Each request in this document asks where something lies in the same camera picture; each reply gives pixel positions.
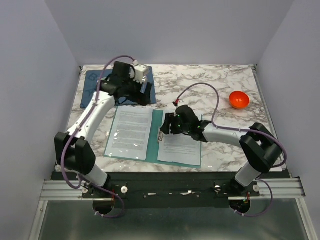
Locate printed paper sheet top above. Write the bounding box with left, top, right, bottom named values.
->
left=104, top=106, right=153, bottom=161

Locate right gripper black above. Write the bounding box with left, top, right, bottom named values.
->
left=159, top=112, right=191, bottom=135

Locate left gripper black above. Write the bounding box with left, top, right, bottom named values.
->
left=124, top=75, right=154, bottom=107

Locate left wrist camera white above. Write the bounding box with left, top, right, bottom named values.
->
left=133, top=64, right=149, bottom=84

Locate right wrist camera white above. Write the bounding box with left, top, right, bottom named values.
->
left=172, top=98, right=184, bottom=108

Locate metal folder clip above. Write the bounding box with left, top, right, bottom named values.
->
left=157, top=127, right=164, bottom=144

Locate orange bowl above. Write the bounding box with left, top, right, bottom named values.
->
left=228, top=91, right=250, bottom=110

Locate printed paper sheet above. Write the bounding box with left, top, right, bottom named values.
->
left=157, top=110, right=202, bottom=168
left=104, top=106, right=153, bottom=161

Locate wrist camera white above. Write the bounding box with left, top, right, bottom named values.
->
left=133, top=64, right=149, bottom=84
left=172, top=98, right=184, bottom=108

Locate aluminium rail frame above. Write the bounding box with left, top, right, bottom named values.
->
left=29, top=178, right=305, bottom=240

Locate blue placemat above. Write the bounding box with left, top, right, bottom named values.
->
left=79, top=66, right=156, bottom=109

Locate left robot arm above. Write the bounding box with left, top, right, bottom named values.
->
left=54, top=59, right=152, bottom=198

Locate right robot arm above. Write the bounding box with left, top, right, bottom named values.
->
left=159, top=105, right=288, bottom=196

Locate printed paper sheet bottom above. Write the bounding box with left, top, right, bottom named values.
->
left=157, top=110, right=202, bottom=168

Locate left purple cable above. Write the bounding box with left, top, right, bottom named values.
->
left=60, top=55, right=137, bottom=219

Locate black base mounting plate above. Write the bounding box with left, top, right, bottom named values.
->
left=51, top=171, right=261, bottom=210

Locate teal file folder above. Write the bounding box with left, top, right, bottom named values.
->
left=103, top=106, right=203, bottom=169

